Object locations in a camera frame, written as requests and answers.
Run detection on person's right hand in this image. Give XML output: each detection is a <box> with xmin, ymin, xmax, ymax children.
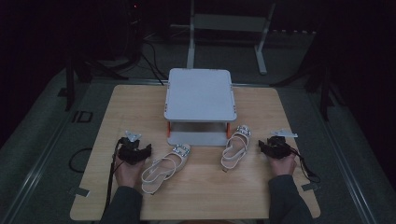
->
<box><xmin>267</xmin><ymin>152</ymin><xmax>298</xmax><ymax>177</ymax></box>

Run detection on person's left hand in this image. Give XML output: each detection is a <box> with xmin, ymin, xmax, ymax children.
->
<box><xmin>114</xmin><ymin>154</ymin><xmax>147</xmax><ymax>189</ymax></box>

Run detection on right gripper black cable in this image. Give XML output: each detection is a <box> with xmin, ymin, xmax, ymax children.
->
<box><xmin>290</xmin><ymin>147</ymin><xmax>321</xmax><ymax>185</ymax></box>

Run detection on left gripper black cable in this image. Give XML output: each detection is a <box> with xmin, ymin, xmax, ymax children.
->
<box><xmin>103</xmin><ymin>139</ymin><xmax>123</xmax><ymax>216</ymax></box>

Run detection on black tripod stand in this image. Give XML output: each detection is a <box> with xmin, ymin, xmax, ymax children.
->
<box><xmin>64</xmin><ymin>0</ymin><xmax>145</xmax><ymax>112</ymax></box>

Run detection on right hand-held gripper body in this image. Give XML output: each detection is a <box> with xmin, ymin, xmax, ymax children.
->
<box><xmin>266</xmin><ymin>128</ymin><xmax>299</xmax><ymax>160</ymax></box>

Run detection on beige slingback shoe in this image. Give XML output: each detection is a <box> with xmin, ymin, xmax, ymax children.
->
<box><xmin>140</xmin><ymin>143</ymin><xmax>191</xmax><ymax>195</ymax></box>
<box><xmin>219</xmin><ymin>124</ymin><xmax>252</xmax><ymax>173</ymax></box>

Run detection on grey tape piece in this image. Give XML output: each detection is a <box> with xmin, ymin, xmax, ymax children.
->
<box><xmin>301</xmin><ymin>182</ymin><xmax>319</xmax><ymax>192</ymax></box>
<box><xmin>74</xmin><ymin>186</ymin><xmax>92</xmax><ymax>199</ymax></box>

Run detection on white two-tier shoe rack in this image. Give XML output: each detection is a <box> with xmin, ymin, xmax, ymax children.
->
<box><xmin>163</xmin><ymin>68</ymin><xmax>238</xmax><ymax>147</ymax></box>

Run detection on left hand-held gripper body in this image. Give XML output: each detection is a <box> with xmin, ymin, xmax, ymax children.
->
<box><xmin>121</xmin><ymin>130</ymin><xmax>148</xmax><ymax>166</ymax></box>

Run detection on black floor cables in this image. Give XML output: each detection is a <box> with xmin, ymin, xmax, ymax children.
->
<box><xmin>141</xmin><ymin>39</ymin><xmax>170</xmax><ymax>86</ymax></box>

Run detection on black floor cable loop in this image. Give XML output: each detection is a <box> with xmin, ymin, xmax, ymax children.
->
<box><xmin>68</xmin><ymin>147</ymin><xmax>93</xmax><ymax>174</ymax></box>

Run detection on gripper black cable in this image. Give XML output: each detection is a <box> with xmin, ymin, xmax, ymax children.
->
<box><xmin>103</xmin><ymin>139</ymin><xmax>123</xmax><ymax>216</ymax></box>
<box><xmin>290</xmin><ymin>147</ymin><xmax>321</xmax><ymax>185</ymax></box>

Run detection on white metal stand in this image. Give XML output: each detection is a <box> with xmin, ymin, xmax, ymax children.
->
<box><xmin>186</xmin><ymin>0</ymin><xmax>276</xmax><ymax>76</ymax></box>

